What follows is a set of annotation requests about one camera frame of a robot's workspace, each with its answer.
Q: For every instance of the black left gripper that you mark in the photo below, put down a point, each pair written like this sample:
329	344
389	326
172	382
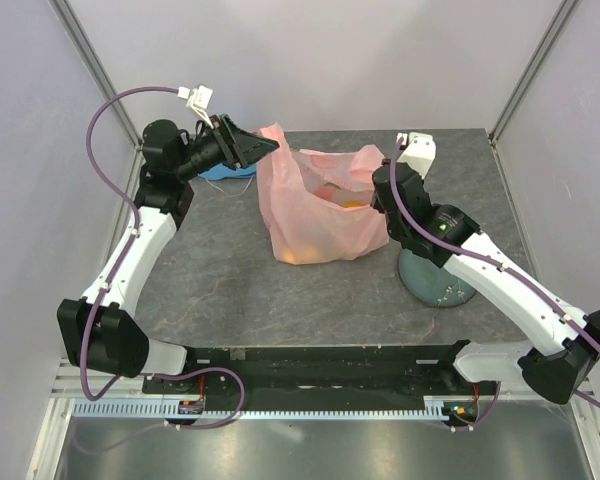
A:
230	139

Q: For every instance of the pink peach plastic bag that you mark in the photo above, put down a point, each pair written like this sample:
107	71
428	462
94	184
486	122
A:
301	193

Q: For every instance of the yellow toy mango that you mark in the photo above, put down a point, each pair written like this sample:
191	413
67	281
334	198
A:
304	256

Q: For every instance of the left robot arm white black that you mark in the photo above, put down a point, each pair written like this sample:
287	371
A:
98	329

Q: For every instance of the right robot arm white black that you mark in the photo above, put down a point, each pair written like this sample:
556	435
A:
562	342

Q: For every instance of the blue bucket hat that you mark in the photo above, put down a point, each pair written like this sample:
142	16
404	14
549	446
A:
221	172

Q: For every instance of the dark round plate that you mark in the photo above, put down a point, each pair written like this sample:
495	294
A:
432	285

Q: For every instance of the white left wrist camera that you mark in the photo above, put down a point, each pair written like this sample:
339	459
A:
197	99

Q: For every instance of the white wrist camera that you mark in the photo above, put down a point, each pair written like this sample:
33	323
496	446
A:
418	151
197	99

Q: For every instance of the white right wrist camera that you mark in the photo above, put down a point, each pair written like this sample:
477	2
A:
418	151

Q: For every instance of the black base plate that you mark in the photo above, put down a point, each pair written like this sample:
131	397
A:
421	370

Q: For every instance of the left aluminium frame post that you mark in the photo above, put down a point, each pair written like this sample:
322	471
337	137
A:
90	58

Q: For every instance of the aluminium frame post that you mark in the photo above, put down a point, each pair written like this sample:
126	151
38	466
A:
90	58
541	53

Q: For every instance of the slotted cable duct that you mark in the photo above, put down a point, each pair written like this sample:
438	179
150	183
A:
176	409

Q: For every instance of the right aluminium frame post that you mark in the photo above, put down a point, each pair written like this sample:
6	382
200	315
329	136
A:
541	53

